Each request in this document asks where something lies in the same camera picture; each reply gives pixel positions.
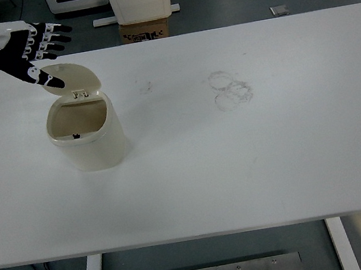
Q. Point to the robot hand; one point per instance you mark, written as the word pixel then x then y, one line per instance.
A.
pixel 3 50

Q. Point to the small grey floor object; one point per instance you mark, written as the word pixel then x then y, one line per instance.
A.
pixel 279 10

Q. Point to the cream plastic trash bin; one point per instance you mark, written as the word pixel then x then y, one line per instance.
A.
pixel 94 146

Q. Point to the white floor base bar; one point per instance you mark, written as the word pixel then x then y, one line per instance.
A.
pixel 102 21

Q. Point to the brown cardboard box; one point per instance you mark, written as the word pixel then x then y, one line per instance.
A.
pixel 144 30

